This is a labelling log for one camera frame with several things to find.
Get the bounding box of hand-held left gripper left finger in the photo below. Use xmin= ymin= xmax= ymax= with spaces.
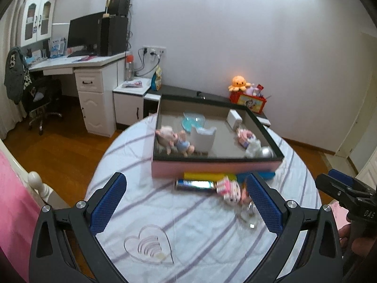
xmin=29 ymin=172 xmax=128 ymax=283

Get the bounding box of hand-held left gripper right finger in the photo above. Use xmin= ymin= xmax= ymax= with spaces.
xmin=246 ymin=172 xmax=344 ymax=283

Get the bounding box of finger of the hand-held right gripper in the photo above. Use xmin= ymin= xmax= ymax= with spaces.
xmin=328 ymin=169 xmax=377 ymax=196
xmin=315 ymin=174 xmax=355 ymax=210

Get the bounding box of white small figurine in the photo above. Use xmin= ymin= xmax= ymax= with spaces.
xmin=245 ymin=139 xmax=262 ymax=158

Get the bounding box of pink box with black rim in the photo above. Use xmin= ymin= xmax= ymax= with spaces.
xmin=152 ymin=94 xmax=285 ymax=179

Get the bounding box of pink small toy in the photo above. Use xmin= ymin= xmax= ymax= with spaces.
xmin=236 ymin=128 xmax=256 ymax=147

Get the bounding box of white small box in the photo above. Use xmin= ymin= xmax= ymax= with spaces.
xmin=227 ymin=109 xmax=242 ymax=129

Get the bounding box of pink pig figurine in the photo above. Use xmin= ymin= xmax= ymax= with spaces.
xmin=156 ymin=125 xmax=177 ymax=154

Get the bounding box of blue heart-shaped dish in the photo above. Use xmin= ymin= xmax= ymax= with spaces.
xmin=181 ymin=111 xmax=206 ymax=132

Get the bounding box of person's right hand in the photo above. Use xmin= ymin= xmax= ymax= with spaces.
xmin=339 ymin=222 xmax=377 ymax=255

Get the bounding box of blue flat box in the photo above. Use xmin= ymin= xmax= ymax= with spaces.
xmin=236 ymin=169 xmax=276 ymax=183

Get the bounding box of pink block toy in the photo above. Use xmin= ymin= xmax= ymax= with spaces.
xmin=216 ymin=175 xmax=242 ymax=204

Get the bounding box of clear acrylic heart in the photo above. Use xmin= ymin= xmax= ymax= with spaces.
xmin=124 ymin=225 xmax=175 ymax=266

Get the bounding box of yellow flat box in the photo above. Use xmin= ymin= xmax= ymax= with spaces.
xmin=184 ymin=172 xmax=224 ymax=182

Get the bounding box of dark printed tube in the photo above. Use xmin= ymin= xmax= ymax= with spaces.
xmin=175 ymin=178 xmax=218 ymax=193

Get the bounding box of pink blanket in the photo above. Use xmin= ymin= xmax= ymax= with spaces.
xmin=0 ymin=147 xmax=45 ymax=260

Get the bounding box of white nightstand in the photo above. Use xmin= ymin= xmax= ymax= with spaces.
xmin=113 ymin=77 xmax=162 ymax=127

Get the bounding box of red storage box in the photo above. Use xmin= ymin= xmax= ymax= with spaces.
xmin=230 ymin=90 xmax=267 ymax=114

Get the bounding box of white desk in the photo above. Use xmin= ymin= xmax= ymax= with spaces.
xmin=28 ymin=50 xmax=130 ymax=137

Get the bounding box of orange octopus plush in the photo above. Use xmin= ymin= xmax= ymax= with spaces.
xmin=228 ymin=76 xmax=251 ymax=92

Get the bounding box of black office chair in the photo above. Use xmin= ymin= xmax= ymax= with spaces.
xmin=22 ymin=75 xmax=64 ymax=136

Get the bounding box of blue and yellow snack bag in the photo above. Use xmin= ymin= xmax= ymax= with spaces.
xmin=151 ymin=65 xmax=163 ymax=91

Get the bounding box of clear water bottle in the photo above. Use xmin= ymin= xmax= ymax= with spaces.
xmin=124 ymin=54 xmax=135 ymax=82

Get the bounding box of black keyboard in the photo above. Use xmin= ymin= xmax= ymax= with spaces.
xmin=67 ymin=50 xmax=98 ymax=58

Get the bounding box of grey jacket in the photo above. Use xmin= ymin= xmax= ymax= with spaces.
xmin=4 ymin=46 xmax=30 ymax=105

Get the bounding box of blue and white box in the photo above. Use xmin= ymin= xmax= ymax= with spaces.
xmin=49 ymin=37 xmax=67 ymax=58

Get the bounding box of black computer tower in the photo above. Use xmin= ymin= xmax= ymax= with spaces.
xmin=99 ymin=16 xmax=129 ymax=56

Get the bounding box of black monitor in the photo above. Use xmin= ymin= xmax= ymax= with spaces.
xmin=67 ymin=11 xmax=102 ymax=56

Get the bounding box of beige curtain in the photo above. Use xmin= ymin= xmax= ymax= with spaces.
xmin=0 ymin=0 xmax=30 ymax=142

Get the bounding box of black speaker box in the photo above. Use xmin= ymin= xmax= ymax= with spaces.
xmin=110 ymin=0 xmax=131 ymax=17

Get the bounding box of white bed frame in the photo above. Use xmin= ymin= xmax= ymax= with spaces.
xmin=0 ymin=138 xmax=70 ymax=213

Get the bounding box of black power cable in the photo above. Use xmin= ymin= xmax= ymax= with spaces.
xmin=134 ymin=49 xmax=161 ymax=79

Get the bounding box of white wall outlet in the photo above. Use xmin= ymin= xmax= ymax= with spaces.
xmin=143 ymin=46 xmax=166 ymax=59

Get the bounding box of white wall cabinet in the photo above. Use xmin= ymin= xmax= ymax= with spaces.
xmin=20 ymin=0 xmax=56 ymax=48

